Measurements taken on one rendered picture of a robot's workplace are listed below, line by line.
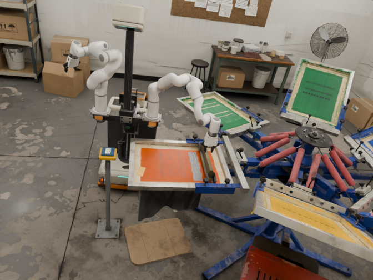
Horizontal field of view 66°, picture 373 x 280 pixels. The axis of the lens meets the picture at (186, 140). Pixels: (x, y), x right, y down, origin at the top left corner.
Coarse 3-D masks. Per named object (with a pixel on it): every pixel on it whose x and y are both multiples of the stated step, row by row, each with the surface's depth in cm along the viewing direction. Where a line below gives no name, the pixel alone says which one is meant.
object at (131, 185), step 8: (152, 144) 250; (160, 144) 251; (168, 144) 252; (176, 144) 253; (184, 144) 254; (192, 144) 255; (200, 144) 256; (216, 152) 254; (224, 160) 241; (224, 168) 232; (128, 176) 208; (224, 176) 230; (128, 184) 201; (136, 184) 202; (144, 184) 204; (152, 184) 205; (160, 184) 206; (168, 184) 207; (176, 184) 208; (184, 184) 210; (192, 184) 211
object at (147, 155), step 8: (144, 152) 239; (152, 152) 241; (160, 152) 243; (168, 152) 244; (176, 152) 246; (184, 152) 248; (208, 152) 253; (144, 160) 231; (152, 160) 233; (200, 160) 242
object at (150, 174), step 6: (150, 168) 224; (186, 168) 231; (144, 174) 217; (150, 174) 218; (156, 174) 219; (192, 174) 226; (204, 174) 228; (216, 174) 230; (144, 180) 212; (150, 180) 213; (156, 180) 214; (162, 180) 215; (168, 180) 216; (174, 180) 217; (180, 180) 218; (186, 180) 219; (192, 180) 220; (210, 180) 223
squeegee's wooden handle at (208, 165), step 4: (204, 152) 235; (204, 156) 235; (208, 156) 231; (204, 160) 234; (208, 160) 226; (208, 164) 222; (208, 168) 221; (212, 168) 219; (208, 172) 220; (212, 172) 218
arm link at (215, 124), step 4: (212, 116) 215; (212, 120) 211; (216, 120) 210; (220, 120) 212; (212, 124) 212; (216, 124) 211; (212, 128) 213; (216, 128) 213; (212, 132) 215; (216, 132) 215
